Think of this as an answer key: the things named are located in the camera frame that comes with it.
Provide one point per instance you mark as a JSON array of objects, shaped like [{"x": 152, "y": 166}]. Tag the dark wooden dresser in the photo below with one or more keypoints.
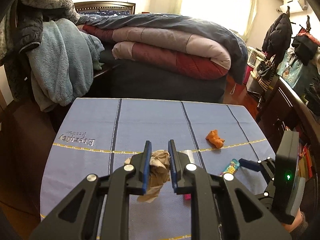
[{"x": 284, "y": 108}]

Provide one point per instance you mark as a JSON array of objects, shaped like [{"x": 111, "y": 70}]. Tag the brown paper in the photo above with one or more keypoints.
[{"x": 159, "y": 174}]

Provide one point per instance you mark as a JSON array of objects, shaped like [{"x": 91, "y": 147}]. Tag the person's right hand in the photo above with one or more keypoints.
[{"x": 298, "y": 226}]

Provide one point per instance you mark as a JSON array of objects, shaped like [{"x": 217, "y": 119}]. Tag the dark bed base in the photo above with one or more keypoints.
[{"x": 130, "y": 79}]

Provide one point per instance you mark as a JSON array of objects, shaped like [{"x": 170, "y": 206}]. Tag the blue striped table cloth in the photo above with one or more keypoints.
[{"x": 98, "y": 135}]

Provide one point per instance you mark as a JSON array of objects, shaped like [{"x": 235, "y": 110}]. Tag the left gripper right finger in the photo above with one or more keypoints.
[{"x": 221, "y": 207}]

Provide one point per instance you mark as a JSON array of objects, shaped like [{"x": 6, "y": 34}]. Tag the light blue fleece garment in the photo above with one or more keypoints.
[{"x": 62, "y": 65}]

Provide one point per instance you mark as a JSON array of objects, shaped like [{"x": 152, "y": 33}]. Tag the white air conditioner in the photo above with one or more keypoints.
[{"x": 295, "y": 6}]

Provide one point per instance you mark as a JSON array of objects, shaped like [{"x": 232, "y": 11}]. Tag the black hanging jacket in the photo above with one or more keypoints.
[{"x": 278, "y": 37}]

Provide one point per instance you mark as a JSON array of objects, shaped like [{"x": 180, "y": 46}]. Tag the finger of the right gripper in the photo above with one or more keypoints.
[{"x": 248, "y": 164}]

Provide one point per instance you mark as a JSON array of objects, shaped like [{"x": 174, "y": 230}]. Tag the teal patterned bag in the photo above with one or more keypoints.
[{"x": 296, "y": 74}]

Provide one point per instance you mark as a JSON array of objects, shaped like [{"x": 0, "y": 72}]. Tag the red black hanging bag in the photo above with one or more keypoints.
[{"x": 306, "y": 46}]

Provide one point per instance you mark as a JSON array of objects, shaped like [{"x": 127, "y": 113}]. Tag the dark blue blanket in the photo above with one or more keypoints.
[{"x": 229, "y": 40}]

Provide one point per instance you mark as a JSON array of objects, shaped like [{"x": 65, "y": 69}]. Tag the colourful candy tube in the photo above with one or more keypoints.
[{"x": 231, "y": 168}]

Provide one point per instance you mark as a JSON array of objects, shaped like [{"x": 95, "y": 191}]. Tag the grey fuzzy garment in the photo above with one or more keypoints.
[{"x": 23, "y": 23}]

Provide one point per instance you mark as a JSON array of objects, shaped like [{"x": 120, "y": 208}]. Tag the folded pink red quilt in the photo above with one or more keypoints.
[{"x": 176, "y": 51}]

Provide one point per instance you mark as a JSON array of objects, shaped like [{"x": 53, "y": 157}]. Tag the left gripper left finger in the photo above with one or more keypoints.
[{"x": 98, "y": 207}]

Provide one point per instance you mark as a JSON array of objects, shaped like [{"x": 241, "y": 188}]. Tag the wooden bed headboard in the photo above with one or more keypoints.
[{"x": 105, "y": 8}]

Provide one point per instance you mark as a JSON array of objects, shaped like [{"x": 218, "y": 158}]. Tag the orange wrapper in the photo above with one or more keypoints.
[{"x": 215, "y": 139}]

